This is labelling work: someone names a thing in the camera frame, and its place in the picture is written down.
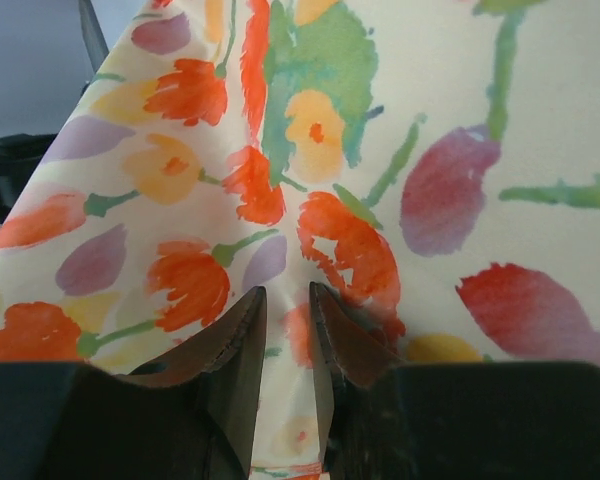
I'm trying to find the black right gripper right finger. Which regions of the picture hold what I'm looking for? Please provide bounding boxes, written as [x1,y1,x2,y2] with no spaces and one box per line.
[309,282,600,479]

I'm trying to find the orange tulip print skirt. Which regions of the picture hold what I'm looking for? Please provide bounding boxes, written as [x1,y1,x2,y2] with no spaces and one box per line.
[0,1,600,479]

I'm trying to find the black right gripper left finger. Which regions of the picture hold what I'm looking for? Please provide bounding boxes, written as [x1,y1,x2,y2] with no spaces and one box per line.
[0,287,267,479]

